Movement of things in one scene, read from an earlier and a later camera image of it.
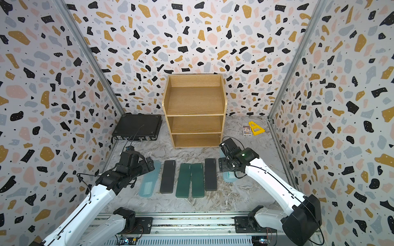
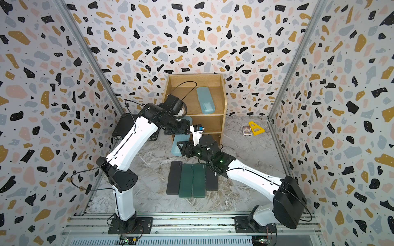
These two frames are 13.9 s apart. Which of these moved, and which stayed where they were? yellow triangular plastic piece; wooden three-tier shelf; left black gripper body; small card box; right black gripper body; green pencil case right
Moved: left black gripper body; right black gripper body
Stayed: small card box; yellow triangular plastic piece; green pencil case right; wooden three-tier shelf
